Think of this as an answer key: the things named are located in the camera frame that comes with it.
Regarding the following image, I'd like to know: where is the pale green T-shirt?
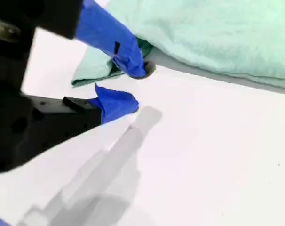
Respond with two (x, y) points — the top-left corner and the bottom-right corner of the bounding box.
(71, 0), (285, 90)

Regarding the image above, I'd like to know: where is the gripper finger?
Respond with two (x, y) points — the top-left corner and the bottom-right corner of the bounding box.
(32, 83), (139, 161)
(35, 0), (148, 78)

